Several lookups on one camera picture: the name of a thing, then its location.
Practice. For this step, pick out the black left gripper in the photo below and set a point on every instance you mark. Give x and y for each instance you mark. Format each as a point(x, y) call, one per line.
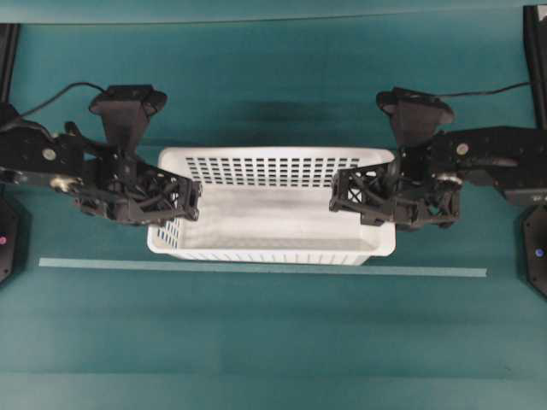
point(121, 187)

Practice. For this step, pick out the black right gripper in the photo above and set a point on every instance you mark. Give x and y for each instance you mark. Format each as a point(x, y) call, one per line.
point(417, 197)

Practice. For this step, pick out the white perforated plastic basket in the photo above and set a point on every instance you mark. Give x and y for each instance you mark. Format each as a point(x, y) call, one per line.
point(270, 205)

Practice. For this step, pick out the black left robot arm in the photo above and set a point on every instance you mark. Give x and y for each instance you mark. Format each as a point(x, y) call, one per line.
point(29, 156)

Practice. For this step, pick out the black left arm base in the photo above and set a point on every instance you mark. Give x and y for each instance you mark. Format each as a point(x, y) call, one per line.
point(15, 236)

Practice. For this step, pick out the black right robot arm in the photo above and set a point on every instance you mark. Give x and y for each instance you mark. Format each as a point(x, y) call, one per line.
point(512, 160)

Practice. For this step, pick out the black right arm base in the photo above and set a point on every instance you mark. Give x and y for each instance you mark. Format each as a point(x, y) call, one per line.
point(534, 238)

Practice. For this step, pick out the light green tape strip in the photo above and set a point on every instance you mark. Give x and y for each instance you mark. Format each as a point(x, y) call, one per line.
point(233, 267)

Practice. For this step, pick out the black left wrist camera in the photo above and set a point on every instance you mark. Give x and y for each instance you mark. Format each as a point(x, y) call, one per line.
point(125, 111)

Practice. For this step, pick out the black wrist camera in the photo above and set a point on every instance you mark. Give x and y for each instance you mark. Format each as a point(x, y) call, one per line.
point(125, 111)
point(414, 116)

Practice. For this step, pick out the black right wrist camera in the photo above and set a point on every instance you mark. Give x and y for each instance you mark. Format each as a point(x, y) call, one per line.
point(414, 116)

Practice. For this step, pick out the black left frame post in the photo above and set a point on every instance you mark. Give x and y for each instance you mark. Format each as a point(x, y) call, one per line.
point(8, 46)

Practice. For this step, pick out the black frame post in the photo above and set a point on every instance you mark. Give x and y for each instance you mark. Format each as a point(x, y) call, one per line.
point(8, 46)
point(534, 40)

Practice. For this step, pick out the black right frame post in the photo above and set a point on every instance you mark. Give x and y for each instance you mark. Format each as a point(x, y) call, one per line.
point(534, 40)

